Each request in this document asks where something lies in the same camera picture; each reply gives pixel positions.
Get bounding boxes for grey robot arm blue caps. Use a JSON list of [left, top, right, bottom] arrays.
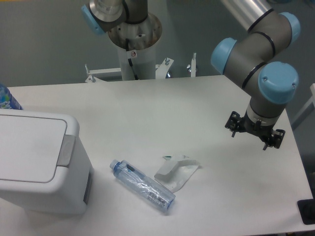
[[211, 0, 301, 148]]

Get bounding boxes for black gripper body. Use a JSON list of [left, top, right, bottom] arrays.
[[241, 115, 274, 143]]

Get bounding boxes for black cable on pedestal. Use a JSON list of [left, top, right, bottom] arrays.
[[125, 38, 139, 80]]

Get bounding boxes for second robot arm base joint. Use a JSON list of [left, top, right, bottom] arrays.
[[81, 0, 148, 35]]

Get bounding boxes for blue labelled bottle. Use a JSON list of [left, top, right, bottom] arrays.
[[0, 84, 23, 110]]

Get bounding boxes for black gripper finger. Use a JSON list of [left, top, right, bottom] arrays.
[[262, 129, 285, 150], [225, 111, 242, 138]]

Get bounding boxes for white metal support frame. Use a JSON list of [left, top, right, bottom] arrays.
[[85, 52, 199, 84]]

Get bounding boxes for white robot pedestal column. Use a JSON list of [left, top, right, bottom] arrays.
[[108, 13, 162, 70]]

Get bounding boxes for white trash can body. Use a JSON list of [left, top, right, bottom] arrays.
[[0, 109, 94, 214]]

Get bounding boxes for white trash can lid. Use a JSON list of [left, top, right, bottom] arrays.
[[0, 115, 68, 183]]

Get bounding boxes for white frame at right edge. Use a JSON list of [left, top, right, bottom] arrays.
[[291, 83, 315, 130]]

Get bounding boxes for black object at table edge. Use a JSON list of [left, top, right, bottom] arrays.
[[297, 199, 315, 225]]

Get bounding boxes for clear plastic water bottle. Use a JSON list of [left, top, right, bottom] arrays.
[[110, 159, 176, 212]]

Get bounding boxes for white crumpled paper packaging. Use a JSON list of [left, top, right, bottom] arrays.
[[154, 154, 200, 193]]

